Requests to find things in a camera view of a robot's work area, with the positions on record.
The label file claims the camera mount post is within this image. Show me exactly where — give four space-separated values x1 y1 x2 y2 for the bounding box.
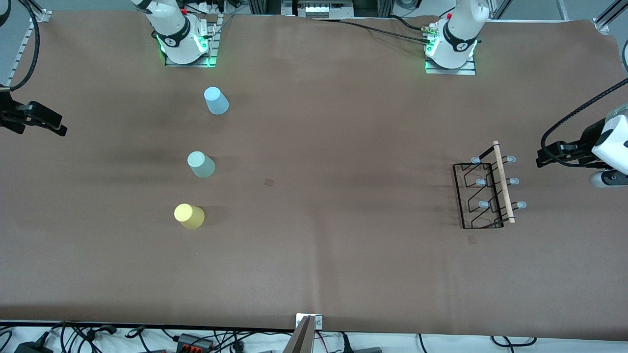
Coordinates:
284 314 323 353

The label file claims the thick black table cable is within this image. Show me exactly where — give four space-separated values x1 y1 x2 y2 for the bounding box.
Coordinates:
388 14 432 33
314 18 433 46

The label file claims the black orange connector box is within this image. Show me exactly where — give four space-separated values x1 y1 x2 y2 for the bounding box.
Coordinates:
176 333 215 352

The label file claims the yellow plastic cup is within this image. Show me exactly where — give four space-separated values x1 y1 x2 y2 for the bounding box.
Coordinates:
174 203 205 229

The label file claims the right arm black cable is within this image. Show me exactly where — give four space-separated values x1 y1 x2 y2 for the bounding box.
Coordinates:
7 0 41 92

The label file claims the pale green plastic cup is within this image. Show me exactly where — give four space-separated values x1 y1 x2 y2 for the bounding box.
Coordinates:
187 151 216 178

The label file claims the white power strip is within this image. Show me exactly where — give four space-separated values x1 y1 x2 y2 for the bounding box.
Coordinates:
294 0 355 18
194 0 226 14

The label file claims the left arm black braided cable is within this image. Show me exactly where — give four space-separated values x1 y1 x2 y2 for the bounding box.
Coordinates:
541 78 628 162

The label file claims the black wire cup holder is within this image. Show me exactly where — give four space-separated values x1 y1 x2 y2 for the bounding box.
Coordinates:
452 141 527 230

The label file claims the light blue plastic cup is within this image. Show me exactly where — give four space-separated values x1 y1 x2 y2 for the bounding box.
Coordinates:
204 87 230 115

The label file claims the aluminium frame rail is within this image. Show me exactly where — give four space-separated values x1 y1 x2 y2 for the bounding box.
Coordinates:
593 0 628 34
7 9 52 88

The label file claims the brown table mat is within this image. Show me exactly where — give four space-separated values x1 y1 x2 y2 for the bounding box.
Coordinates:
0 10 628 340

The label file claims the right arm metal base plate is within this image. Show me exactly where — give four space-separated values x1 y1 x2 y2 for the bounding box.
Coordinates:
164 15 219 68

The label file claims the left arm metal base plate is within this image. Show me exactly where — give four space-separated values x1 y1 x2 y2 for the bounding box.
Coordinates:
425 58 477 76

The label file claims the black power adapter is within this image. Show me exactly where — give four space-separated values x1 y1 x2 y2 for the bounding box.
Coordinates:
14 340 53 353

